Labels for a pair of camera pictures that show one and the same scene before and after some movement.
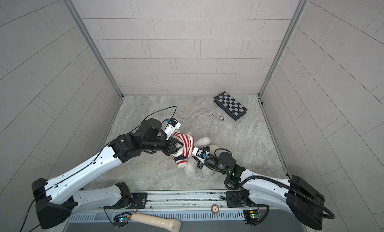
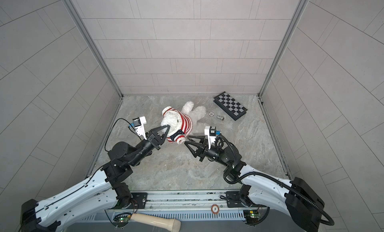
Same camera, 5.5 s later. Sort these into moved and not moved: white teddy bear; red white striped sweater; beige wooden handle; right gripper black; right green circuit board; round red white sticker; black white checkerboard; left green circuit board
Moved: white teddy bear; red white striped sweater; right gripper black
Not moved: black white checkerboard; right green circuit board; beige wooden handle; left green circuit board; round red white sticker
